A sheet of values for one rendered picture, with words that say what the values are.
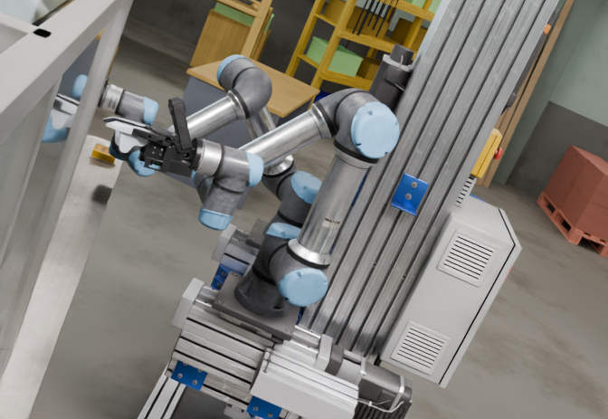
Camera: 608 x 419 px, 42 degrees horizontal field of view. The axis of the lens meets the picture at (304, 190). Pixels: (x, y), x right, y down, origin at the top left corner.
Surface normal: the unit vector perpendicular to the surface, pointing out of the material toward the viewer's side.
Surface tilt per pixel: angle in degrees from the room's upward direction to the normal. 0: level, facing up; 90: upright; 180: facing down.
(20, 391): 0
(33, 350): 0
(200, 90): 90
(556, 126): 90
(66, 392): 0
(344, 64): 90
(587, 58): 90
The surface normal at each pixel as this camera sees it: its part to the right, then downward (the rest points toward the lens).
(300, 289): 0.25, 0.53
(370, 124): 0.36, 0.30
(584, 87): -0.11, 0.27
